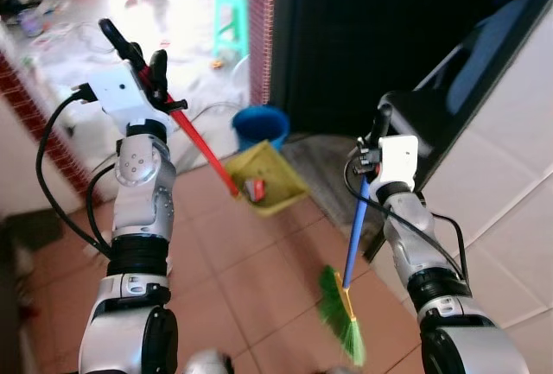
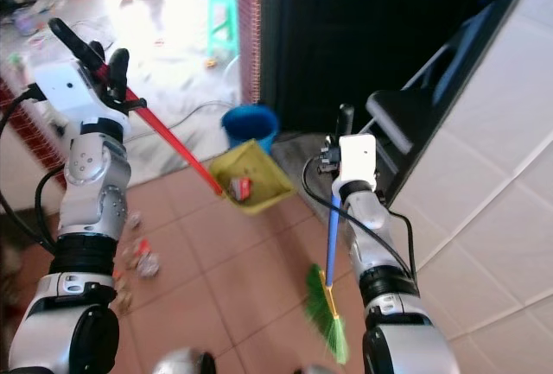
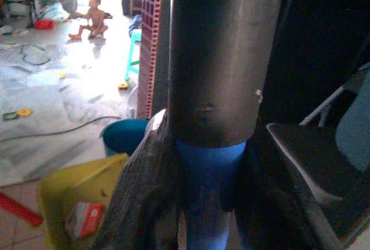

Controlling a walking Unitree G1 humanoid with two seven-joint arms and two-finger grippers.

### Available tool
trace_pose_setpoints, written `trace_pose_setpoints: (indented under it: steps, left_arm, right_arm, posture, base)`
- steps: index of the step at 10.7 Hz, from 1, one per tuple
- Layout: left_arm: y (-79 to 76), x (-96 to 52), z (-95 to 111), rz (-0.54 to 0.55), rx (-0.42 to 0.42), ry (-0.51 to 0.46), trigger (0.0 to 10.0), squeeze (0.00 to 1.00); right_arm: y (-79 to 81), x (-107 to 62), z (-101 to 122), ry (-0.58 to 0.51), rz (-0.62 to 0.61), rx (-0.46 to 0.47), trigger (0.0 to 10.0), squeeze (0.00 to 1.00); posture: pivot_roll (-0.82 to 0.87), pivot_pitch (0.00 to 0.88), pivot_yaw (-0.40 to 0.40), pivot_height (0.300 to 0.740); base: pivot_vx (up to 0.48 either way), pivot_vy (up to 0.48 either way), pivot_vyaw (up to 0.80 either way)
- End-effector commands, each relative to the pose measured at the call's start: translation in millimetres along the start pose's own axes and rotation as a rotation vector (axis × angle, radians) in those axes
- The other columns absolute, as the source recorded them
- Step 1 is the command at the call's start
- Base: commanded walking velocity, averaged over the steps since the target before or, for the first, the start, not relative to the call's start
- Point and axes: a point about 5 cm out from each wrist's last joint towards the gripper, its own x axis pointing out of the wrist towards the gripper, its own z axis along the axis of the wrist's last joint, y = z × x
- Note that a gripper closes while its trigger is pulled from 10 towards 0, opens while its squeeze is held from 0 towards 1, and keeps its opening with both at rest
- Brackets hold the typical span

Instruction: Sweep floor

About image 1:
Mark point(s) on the silver robot right leg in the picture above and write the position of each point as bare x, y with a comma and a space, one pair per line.
341, 370

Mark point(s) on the red snack packet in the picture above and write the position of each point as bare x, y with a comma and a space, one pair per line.
255, 188

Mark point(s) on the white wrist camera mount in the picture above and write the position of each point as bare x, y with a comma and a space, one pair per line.
121, 93
399, 161

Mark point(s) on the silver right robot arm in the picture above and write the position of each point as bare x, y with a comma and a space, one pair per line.
415, 236

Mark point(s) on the blue plastic bucket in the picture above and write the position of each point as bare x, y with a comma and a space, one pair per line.
259, 125

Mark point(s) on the silver robot left leg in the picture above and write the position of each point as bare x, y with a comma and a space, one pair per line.
207, 364

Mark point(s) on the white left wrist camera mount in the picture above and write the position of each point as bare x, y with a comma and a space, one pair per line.
121, 93

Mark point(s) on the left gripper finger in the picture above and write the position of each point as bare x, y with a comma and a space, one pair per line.
119, 42
159, 70

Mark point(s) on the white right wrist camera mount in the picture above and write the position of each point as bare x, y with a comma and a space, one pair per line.
399, 161

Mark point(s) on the silver robot leg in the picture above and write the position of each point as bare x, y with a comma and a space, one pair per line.
341, 370
207, 364

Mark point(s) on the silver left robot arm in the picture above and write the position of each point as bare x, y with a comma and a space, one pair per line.
143, 193

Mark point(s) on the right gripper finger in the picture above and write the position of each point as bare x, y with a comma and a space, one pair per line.
381, 123

